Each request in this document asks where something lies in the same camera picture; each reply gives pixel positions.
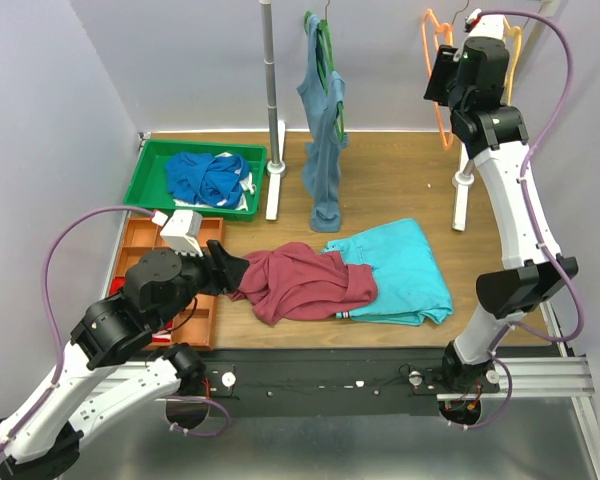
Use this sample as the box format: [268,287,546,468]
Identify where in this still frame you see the maroon tank top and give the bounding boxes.
[229,242,378,326]

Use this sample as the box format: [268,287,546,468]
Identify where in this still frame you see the orange plastic hanger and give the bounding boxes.
[421,8,454,151]

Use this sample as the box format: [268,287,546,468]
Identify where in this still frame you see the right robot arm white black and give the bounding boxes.
[424,36,578,392]

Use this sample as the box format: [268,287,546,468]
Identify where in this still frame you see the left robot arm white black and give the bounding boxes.
[0,240,249,479]

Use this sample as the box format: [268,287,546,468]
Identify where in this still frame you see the yellow plastic hanger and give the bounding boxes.
[503,18,524,105]

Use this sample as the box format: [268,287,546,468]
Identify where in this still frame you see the green plastic hanger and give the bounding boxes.
[317,6,345,141]

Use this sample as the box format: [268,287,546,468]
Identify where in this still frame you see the grey-blue tank top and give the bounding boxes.
[297,12,348,233]

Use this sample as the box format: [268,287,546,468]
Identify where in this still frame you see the orange compartment organizer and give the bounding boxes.
[109,214,218,351]

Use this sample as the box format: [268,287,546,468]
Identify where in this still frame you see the red white striped cloth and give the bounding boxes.
[151,322,173,345]

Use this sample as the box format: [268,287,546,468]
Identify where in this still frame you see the blue shirt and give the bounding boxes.
[165,151,251,207]

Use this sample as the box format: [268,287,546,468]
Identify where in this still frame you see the right rack pole silver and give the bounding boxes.
[447,10,573,192]

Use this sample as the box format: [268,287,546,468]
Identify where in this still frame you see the rack pole silver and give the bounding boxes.
[259,0,286,176]
[447,10,573,192]

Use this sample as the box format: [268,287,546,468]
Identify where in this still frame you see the green plastic tray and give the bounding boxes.
[124,140,267,221]

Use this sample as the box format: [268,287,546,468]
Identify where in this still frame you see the left rack foot white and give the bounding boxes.
[265,120,286,221]

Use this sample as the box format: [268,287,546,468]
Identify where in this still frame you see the rack foot white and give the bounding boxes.
[451,144,475,232]
[265,120,286,221]

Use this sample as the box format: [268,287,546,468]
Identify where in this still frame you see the left rack pole silver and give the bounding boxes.
[259,0,286,176]

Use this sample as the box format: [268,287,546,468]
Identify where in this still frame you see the right rack foot white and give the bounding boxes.
[451,144,475,232]

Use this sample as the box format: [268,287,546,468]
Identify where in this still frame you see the turquoise folded shorts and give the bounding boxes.
[322,218,453,326]

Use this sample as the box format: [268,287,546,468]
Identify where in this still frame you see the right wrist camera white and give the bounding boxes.
[464,8,505,40]

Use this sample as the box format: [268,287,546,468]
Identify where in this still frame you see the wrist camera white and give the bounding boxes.
[464,8,505,40]
[160,209,203,257]

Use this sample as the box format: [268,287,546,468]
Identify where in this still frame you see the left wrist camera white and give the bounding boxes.
[160,209,203,257]

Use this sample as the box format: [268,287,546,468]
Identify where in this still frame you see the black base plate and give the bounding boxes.
[202,348,500,417]

